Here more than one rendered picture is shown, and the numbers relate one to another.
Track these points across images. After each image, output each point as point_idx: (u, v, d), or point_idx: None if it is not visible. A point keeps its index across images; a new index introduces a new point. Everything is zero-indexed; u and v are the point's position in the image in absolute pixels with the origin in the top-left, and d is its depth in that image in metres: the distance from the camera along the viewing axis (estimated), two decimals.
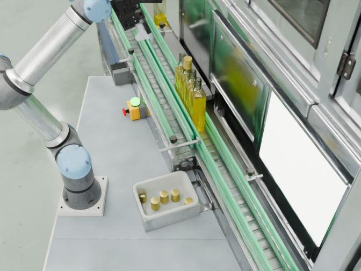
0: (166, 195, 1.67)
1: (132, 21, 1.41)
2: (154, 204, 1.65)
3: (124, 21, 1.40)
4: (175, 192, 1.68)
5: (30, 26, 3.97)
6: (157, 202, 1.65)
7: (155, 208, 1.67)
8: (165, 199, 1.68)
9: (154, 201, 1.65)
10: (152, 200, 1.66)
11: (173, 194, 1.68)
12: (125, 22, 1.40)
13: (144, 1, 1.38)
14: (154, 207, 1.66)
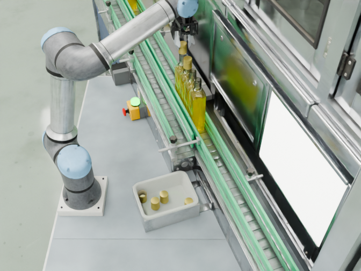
0: (166, 195, 1.67)
1: None
2: (154, 204, 1.65)
3: (194, 26, 1.61)
4: (183, 43, 1.72)
5: (30, 26, 3.97)
6: (157, 202, 1.65)
7: (155, 208, 1.67)
8: (165, 199, 1.68)
9: (154, 201, 1.65)
10: (152, 200, 1.66)
11: (185, 44, 1.71)
12: (194, 27, 1.62)
13: None
14: (154, 207, 1.66)
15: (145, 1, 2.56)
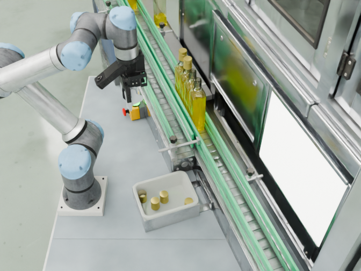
0: (166, 195, 1.67)
1: None
2: (154, 204, 1.65)
3: None
4: (183, 50, 1.74)
5: (30, 26, 3.97)
6: (157, 202, 1.65)
7: (155, 208, 1.67)
8: (165, 199, 1.68)
9: (154, 201, 1.65)
10: (152, 200, 1.66)
11: (185, 51, 1.74)
12: None
13: None
14: (154, 207, 1.66)
15: (145, 1, 2.56)
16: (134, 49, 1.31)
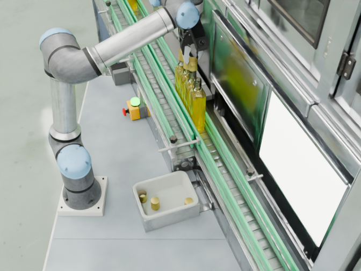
0: (195, 57, 1.65)
1: (182, 35, 1.59)
2: (154, 204, 1.65)
3: None
4: None
5: (30, 26, 3.97)
6: (157, 202, 1.65)
7: (155, 208, 1.67)
8: (197, 62, 1.66)
9: (154, 201, 1.65)
10: (152, 200, 1.66)
11: None
12: (181, 29, 1.60)
13: (190, 34, 1.53)
14: (154, 207, 1.66)
15: (145, 1, 2.56)
16: None
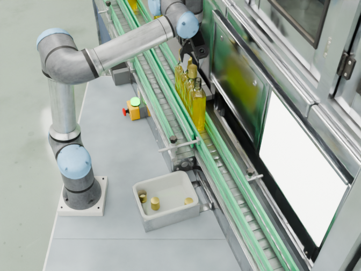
0: (195, 65, 1.68)
1: (182, 42, 1.62)
2: (154, 204, 1.65)
3: None
4: None
5: (30, 26, 3.97)
6: (157, 202, 1.65)
7: (155, 208, 1.67)
8: (196, 69, 1.68)
9: (154, 201, 1.65)
10: (152, 200, 1.66)
11: None
12: None
13: (190, 43, 1.55)
14: (154, 207, 1.66)
15: (145, 1, 2.56)
16: None
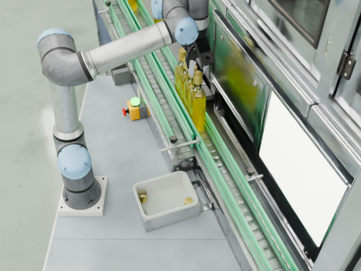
0: (195, 65, 1.68)
1: (187, 48, 1.57)
2: (202, 73, 1.62)
3: None
4: (183, 50, 1.74)
5: (30, 26, 3.97)
6: (200, 71, 1.63)
7: (202, 79, 1.65)
8: (196, 69, 1.68)
9: (200, 72, 1.62)
10: (197, 74, 1.62)
11: (185, 51, 1.74)
12: None
13: (196, 49, 1.51)
14: (202, 77, 1.64)
15: (145, 1, 2.56)
16: None
